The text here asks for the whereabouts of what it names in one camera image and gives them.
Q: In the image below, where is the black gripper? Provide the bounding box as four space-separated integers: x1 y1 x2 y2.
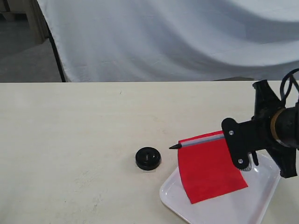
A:
221 80 299 178

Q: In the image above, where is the red flag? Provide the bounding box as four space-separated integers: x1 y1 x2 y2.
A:
171 131 248 204

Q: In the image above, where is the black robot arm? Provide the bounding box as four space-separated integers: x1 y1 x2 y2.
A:
221 80 299 178

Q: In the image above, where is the black round flag base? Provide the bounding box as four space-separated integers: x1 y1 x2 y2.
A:
135 147 162 171

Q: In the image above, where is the white square plastic tray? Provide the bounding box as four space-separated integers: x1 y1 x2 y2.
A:
159 153 280 224

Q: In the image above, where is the white backdrop cloth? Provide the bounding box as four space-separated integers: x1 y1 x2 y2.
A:
39 0 299 82

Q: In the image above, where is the black backdrop stand pole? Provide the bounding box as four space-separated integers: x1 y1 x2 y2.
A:
47 26 66 83

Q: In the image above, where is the black cable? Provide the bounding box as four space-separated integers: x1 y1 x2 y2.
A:
280 68 299 103

